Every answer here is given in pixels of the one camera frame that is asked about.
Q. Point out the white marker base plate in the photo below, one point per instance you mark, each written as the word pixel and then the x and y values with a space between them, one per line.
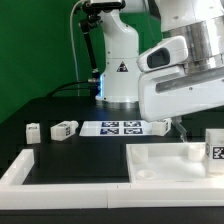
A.
pixel 116 128

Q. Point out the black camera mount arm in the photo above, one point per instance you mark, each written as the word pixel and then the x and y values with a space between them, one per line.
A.
pixel 93 8

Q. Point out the white square tabletop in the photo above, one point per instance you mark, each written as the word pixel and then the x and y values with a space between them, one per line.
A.
pixel 185 162

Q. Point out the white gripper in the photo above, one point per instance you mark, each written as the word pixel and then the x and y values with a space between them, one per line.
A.
pixel 166 91

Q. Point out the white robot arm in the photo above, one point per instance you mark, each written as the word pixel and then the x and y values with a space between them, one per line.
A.
pixel 200 22

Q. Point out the white U-shaped obstacle fence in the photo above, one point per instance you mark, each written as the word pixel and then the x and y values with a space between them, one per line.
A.
pixel 16 195

